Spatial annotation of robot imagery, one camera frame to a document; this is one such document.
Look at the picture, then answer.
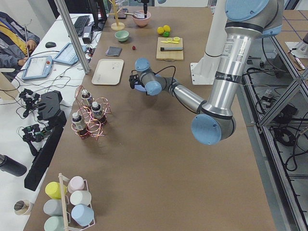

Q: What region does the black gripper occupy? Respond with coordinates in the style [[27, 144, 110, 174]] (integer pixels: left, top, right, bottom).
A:
[[129, 74, 140, 89]]

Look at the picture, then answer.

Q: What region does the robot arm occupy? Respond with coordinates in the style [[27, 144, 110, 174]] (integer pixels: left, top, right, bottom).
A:
[[129, 0, 284, 145]]

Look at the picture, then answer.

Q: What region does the cream rabbit tray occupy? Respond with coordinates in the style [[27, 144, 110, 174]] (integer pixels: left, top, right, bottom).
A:
[[91, 59, 124, 86]]

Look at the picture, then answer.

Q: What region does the grey folded cloth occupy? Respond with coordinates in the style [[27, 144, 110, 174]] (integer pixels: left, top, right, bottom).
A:
[[105, 46, 122, 57]]

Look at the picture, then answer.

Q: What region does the green bowl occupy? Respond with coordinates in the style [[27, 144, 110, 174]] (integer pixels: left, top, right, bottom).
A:
[[115, 30, 129, 42]]

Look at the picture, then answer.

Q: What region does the wooden cutting board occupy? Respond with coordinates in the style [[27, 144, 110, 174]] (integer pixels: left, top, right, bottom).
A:
[[156, 37, 184, 61]]

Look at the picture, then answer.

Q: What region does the drink bottle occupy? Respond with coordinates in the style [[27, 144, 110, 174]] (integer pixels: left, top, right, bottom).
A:
[[81, 89, 93, 107], [91, 101, 107, 125], [72, 112, 89, 139]]

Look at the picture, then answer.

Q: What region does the yellow plastic knife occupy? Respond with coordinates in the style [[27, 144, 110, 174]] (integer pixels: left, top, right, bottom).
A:
[[160, 40, 180, 44]]

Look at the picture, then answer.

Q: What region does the wooden mug tree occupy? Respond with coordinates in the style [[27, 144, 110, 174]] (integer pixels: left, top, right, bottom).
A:
[[109, 0, 125, 31]]

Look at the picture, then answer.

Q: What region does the yellow lemon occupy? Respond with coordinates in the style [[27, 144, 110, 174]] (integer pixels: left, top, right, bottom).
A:
[[157, 27, 165, 35], [163, 25, 171, 32]]

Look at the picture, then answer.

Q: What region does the green lime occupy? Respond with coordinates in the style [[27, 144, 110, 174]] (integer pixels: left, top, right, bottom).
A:
[[163, 31, 170, 38]]

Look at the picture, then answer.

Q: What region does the pink ice bowl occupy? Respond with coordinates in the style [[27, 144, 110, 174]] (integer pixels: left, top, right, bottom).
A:
[[132, 10, 151, 27]]

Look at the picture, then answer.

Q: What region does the dark red tray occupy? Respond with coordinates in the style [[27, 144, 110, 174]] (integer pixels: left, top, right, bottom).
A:
[[117, 8, 128, 19]]

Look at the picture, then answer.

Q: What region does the metal ice scoop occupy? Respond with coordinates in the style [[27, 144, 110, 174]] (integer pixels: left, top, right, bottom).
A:
[[125, 11, 145, 19]]

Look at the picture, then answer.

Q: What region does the blue teach pendant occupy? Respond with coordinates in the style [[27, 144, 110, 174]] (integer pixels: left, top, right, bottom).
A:
[[22, 55, 52, 80], [53, 43, 79, 65]]

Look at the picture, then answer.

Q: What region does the black keyboard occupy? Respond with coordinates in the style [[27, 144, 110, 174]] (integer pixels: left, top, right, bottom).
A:
[[74, 15, 90, 37]]

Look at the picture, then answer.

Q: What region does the black computer mouse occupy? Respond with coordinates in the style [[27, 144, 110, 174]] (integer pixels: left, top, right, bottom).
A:
[[45, 41, 56, 48]]

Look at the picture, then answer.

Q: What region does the pink cup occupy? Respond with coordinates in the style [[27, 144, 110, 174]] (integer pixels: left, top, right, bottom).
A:
[[67, 176, 84, 193]]

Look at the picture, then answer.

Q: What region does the seated person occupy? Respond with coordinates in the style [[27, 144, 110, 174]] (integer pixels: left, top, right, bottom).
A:
[[0, 12, 40, 82]]

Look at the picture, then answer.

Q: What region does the white cup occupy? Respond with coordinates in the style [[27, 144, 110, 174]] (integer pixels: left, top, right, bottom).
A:
[[70, 191, 92, 206]]

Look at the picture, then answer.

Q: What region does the yellow cup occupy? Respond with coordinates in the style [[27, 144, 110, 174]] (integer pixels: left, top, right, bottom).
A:
[[45, 181, 62, 199]]

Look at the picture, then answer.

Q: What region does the blue cup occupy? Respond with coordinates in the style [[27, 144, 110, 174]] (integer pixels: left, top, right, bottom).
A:
[[71, 204, 94, 226]]

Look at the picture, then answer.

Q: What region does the white cup rack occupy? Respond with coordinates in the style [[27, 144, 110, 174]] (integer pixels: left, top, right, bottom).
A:
[[58, 173, 95, 231]]

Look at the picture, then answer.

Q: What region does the black thermos bottle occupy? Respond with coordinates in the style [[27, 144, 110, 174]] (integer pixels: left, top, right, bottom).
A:
[[0, 154, 27, 177]]

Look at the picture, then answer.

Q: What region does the grey cup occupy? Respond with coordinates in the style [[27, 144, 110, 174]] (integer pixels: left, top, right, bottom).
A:
[[43, 199, 63, 216]]

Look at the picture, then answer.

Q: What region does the green cup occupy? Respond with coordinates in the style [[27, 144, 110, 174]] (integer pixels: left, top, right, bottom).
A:
[[44, 216, 64, 231]]

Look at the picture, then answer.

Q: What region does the paper cup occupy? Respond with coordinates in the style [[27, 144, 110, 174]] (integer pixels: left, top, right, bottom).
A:
[[13, 200, 34, 216]]

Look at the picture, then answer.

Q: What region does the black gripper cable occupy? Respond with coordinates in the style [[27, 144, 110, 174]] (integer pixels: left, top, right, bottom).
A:
[[131, 65, 177, 80]]

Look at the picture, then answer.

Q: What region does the black handled knife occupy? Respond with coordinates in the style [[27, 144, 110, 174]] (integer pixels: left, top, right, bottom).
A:
[[160, 47, 183, 51]]

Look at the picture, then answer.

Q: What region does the copper wire bottle rack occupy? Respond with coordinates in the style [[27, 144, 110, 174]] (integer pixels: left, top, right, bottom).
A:
[[71, 85, 112, 140]]

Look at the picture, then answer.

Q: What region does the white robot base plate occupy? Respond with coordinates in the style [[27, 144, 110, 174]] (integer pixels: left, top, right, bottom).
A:
[[190, 62, 215, 85]]

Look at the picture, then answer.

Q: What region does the aluminium frame post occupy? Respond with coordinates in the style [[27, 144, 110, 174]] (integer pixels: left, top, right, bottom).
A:
[[55, 0, 90, 74]]

